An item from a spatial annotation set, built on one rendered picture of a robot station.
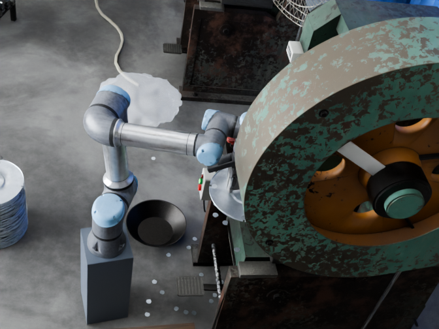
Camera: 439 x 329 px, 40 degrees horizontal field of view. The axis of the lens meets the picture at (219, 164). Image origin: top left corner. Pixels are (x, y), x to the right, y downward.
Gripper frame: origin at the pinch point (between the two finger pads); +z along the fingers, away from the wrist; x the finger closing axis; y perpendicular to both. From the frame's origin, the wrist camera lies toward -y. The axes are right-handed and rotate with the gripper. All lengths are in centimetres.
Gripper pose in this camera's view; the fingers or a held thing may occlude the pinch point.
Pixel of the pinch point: (227, 189)
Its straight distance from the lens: 223.5
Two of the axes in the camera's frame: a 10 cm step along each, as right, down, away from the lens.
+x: -1.1, -7.2, 6.9
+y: 9.8, 0.3, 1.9
